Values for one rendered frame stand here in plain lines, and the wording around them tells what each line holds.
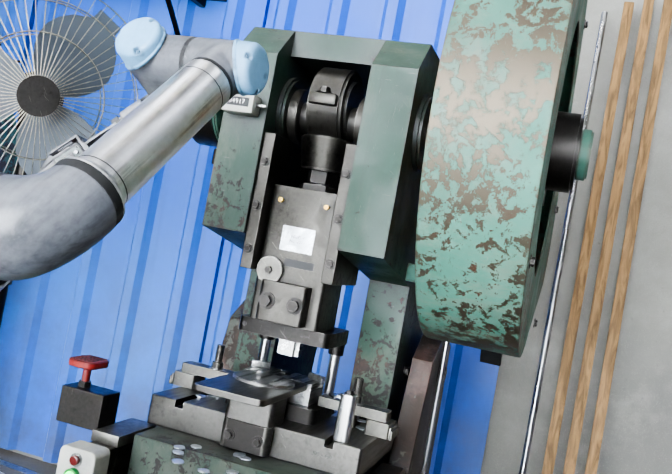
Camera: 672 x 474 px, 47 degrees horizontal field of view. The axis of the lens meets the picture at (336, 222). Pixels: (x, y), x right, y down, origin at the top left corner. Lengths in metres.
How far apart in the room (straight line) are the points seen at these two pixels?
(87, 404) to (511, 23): 1.04
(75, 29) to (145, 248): 1.23
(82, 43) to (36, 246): 1.30
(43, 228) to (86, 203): 0.05
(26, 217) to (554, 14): 0.81
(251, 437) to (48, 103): 0.98
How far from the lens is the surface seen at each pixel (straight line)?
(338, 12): 2.96
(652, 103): 2.67
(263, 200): 1.58
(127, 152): 0.93
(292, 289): 1.55
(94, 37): 2.08
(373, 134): 1.52
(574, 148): 1.52
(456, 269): 1.27
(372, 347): 1.80
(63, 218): 0.86
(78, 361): 1.60
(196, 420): 1.62
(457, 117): 1.21
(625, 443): 2.78
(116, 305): 3.19
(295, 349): 1.66
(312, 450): 1.53
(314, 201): 1.58
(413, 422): 1.85
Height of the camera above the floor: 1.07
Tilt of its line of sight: 2 degrees up
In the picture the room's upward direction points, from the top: 11 degrees clockwise
